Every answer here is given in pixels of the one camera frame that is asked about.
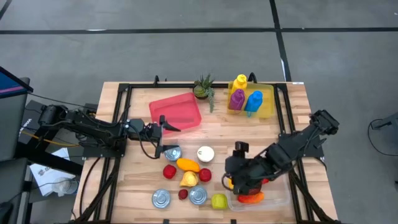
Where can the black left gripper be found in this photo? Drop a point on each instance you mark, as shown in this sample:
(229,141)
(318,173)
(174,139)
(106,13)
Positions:
(136,129)

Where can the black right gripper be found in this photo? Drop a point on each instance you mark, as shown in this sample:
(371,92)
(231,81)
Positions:
(245,171)

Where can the blue-labelled tin can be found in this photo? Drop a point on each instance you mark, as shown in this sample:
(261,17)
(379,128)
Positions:
(173,154)

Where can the dark red apple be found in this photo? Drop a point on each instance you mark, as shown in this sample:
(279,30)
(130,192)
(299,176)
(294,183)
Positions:
(250,190)

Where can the golden yellow fruit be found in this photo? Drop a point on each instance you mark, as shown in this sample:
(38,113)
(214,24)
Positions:
(230,184)

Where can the orange-yellow mango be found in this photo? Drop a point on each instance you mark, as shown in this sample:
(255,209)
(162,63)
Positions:
(188,165)

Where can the dark red pomegranate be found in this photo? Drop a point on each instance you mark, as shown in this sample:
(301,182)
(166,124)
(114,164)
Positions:
(183,194)

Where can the blue squeeze bottle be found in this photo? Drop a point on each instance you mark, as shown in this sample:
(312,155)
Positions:
(254,102)

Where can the yellow squeeze bottle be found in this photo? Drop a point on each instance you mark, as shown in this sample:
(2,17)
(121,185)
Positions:
(240,83)

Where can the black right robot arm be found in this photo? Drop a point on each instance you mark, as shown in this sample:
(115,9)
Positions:
(295,143)

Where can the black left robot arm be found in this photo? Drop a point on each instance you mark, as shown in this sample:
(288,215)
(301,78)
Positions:
(93,130)

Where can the pink plastic tray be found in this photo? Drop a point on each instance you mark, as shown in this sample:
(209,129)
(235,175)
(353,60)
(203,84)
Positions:
(177,109)

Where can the red round fruit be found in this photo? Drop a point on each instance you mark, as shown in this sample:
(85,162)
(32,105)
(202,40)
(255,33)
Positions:
(205,175)
(169,171)

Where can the clear plastic container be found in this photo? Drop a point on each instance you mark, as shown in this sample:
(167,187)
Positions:
(276,196)

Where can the green apple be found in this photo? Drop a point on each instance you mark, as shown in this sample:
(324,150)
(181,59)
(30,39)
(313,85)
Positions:
(219,201)

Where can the silver tin can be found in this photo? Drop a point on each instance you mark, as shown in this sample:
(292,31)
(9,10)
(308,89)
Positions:
(205,154)
(161,198)

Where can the pale yellow lumpy fruit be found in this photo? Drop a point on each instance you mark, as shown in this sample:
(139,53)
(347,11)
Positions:
(189,179)

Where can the red-labelled tin can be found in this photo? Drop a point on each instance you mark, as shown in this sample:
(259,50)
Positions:
(198,195)

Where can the potted succulent plant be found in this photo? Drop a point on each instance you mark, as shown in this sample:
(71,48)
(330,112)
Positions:
(202,90)

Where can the yellow plastic tray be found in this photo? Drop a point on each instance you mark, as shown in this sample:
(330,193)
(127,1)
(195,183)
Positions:
(267,105)

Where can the purple squeeze bottle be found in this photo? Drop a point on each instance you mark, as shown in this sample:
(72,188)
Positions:
(237,100)

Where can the white label sticker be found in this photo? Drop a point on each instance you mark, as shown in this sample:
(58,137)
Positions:
(298,83)

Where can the clear plastic cup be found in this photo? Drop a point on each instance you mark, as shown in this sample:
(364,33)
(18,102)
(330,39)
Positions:
(65,186)

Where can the white paper sheet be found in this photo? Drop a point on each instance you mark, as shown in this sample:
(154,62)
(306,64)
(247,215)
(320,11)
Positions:
(46,174)

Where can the black box with white lettering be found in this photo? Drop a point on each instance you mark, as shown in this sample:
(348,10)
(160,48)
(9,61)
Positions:
(28,124)

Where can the dark office desk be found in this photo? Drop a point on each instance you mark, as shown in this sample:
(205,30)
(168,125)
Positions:
(12,130)

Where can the large flat monitor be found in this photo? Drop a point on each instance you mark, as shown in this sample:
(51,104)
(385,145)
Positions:
(12,84)

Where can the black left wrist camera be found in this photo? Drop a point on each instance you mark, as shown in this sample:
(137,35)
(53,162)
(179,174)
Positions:
(152,130)

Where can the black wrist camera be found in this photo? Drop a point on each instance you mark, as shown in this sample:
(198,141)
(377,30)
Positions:
(152,130)
(241,149)

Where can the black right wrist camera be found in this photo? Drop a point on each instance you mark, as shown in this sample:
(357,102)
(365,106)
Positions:
(241,149)

